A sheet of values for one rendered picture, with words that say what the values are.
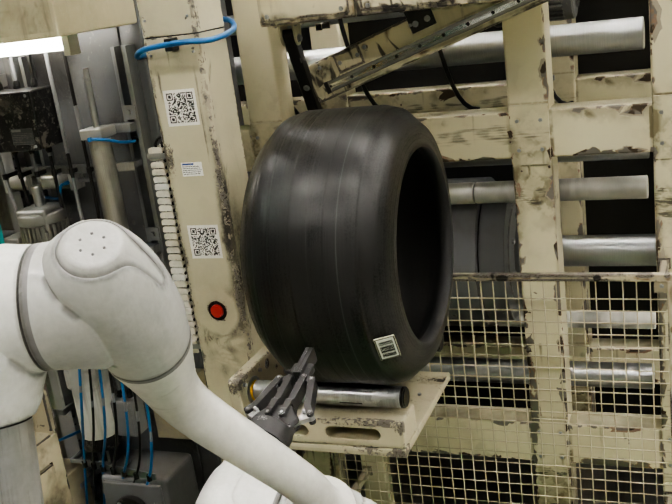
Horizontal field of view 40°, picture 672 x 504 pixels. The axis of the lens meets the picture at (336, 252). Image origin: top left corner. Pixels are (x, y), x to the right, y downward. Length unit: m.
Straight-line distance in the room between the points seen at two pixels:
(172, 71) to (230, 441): 0.99
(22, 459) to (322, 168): 0.91
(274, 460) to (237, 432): 0.07
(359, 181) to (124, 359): 0.83
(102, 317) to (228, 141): 1.13
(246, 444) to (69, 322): 0.35
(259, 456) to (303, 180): 0.69
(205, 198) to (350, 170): 0.40
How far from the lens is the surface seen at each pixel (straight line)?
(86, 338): 0.93
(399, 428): 1.89
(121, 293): 0.90
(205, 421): 1.14
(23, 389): 0.99
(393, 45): 2.18
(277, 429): 1.50
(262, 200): 1.75
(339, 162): 1.72
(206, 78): 1.93
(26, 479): 1.02
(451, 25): 2.13
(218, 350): 2.11
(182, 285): 2.10
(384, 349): 1.75
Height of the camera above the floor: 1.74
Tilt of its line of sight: 17 degrees down
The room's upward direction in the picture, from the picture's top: 8 degrees counter-clockwise
